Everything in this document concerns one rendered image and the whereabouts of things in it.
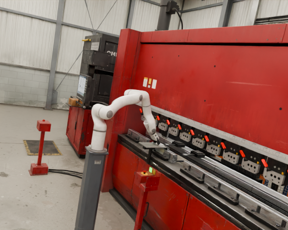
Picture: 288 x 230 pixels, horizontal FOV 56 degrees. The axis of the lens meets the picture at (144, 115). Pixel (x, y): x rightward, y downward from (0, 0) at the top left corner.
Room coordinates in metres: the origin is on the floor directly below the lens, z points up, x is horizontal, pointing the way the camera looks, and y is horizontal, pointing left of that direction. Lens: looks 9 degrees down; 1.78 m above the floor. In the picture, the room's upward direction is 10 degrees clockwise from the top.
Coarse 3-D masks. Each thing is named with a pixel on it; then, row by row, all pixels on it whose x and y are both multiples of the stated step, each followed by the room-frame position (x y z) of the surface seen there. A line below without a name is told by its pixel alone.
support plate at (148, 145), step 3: (141, 144) 2.93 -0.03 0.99; (144, 144) 2.93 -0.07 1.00; (147, 144) 2.95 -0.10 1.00; (150, 144) 2.98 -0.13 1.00; (153, 144) 3.00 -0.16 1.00; (147, 147) 2.84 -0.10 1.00; (150, 147) 2.86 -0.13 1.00; (153, 147) 2.88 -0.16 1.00; (156, 147) 2.90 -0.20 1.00; (159, 147) 2.92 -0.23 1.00; (162, 147) 2.95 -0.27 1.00; (165, 147) 2.97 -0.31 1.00
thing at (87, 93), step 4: (84, 76) 3.71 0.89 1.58; (88, 76) 3.55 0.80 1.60; (88, 80) 3.55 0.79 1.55; (92, 80) 3.60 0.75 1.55; (88, 84) 3.55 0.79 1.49; (92, 84) 3.61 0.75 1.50; (88, 88) 3.55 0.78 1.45; (92, 88) 3.61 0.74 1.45; (84, 92) 3.60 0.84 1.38; (88, 92) 3.56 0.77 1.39; (92, 92) 3.62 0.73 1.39; (76, 96) 3.91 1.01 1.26; (80, 96) 3.73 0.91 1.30; (84, 96) 3.59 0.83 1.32; (88, 96) 3.56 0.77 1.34; (92, 96) 3.62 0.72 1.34; (84, 100) 3.56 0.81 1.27; (88, 100) 3.57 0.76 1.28
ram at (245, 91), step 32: (160, 64) 3.28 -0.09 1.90; (192, 64) 2.81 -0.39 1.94; (224, 64) 2.46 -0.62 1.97; (256, 64) 2.19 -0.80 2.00; (160, 96) 3.18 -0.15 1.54; (192, 96) 2.73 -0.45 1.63; (224, 96) 2.39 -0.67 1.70; (256, 96) 2.13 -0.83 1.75; (224, 128) 2.32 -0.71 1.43; (256, 128) 2.07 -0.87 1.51
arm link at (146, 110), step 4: (144, 108) 2.81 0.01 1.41; (148, 108) 2.81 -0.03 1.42; (144, 112) 2.83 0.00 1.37; (148, 112) 2.83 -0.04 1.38; (144, 116) 2.85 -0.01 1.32; (148, 116) 2.83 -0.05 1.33; (152, 116) 2.85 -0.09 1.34; (148, 120) 2.81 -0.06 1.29; (152, 120) 2.82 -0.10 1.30; (148, 124) 2.81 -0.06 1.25; (152, 124) 2.81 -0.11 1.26; (148, 128) 2.86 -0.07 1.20; (152, 128) 2.81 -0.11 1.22; (152, 132) 2.83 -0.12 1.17
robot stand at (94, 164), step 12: (96, 156) 2.36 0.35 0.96; (84, 168) 2.43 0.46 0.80; (96, 168) 2.37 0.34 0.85; (84, 180) 2.38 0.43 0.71; (96, 180) 2.37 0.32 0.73; (84, 192) 2.35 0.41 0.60; (96, 192) 2.38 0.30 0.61; (84, 204) 2.34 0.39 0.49; (96, 204) 2.40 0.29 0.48; (84, 216) 2.35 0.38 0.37; (84, 228) 2.35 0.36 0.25
